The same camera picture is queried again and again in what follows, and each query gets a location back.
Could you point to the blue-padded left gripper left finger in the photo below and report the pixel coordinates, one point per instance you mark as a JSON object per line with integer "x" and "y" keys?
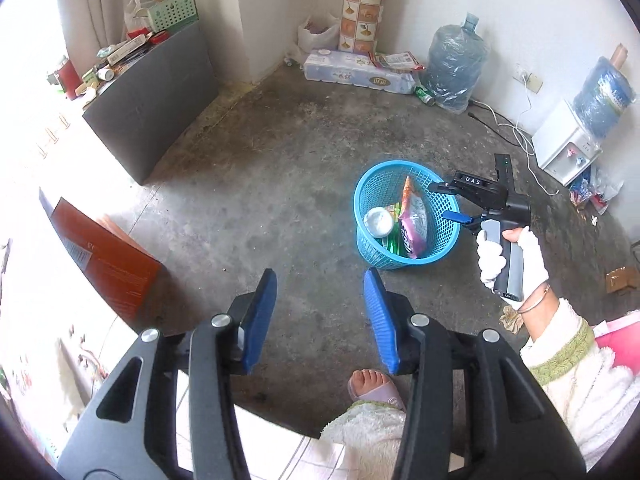
{"x": 128, "y": 430}

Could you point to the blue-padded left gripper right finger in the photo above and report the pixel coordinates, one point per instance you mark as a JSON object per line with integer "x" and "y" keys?
{"x": 474, "y": 410}

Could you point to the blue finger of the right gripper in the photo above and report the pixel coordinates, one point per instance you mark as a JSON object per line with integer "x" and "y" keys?
{"x": 457, "y": 217}

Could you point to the right forearm fleece sleeve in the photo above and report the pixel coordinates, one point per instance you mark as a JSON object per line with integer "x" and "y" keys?
{"x": 594, "y": 397}

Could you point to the blue trash basket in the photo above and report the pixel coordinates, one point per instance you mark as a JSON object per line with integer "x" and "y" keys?
{"x": 377, "y": 207}

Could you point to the white-gloved right hand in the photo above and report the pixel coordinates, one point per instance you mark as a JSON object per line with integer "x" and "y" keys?
{"x": 535, "y": 276}

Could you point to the purple snack bag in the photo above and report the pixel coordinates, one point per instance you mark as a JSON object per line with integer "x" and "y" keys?
{"x": 413, "y": 221}

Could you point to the white water dispenser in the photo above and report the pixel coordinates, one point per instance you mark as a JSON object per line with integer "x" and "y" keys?
{"x": 564, "y": 148}

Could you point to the empty water jug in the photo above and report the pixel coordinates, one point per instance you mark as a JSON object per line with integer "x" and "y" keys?
{"x": 455, "y": 61}

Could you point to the foot in pink slipper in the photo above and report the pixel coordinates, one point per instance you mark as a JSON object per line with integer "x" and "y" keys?
{"x": 374, "y": 386}

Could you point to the water jug on dispenser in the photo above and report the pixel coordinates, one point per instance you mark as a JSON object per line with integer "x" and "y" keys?
{"x": 605, "y": 95}

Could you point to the orange cardboard box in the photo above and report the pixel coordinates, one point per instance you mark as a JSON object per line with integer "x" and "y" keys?
{"x": 118, "y": 268}

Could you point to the toilet paper pack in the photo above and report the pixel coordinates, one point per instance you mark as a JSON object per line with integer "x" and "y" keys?
{"x": 338, "y": 67}

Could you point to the patterned rolled mat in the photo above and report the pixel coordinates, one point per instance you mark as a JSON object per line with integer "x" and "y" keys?
{"x": 360, "y": 25}

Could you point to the dark grey cabinet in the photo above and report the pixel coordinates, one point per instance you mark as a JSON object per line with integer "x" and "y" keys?
{"x": 147, "y": 107}

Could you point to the green plastic basket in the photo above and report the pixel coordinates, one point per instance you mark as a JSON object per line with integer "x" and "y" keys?
{"x": 169, "y": 13}

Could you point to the red canister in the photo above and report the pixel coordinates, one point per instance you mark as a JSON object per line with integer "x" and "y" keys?
{"x": 68, "y": 78}

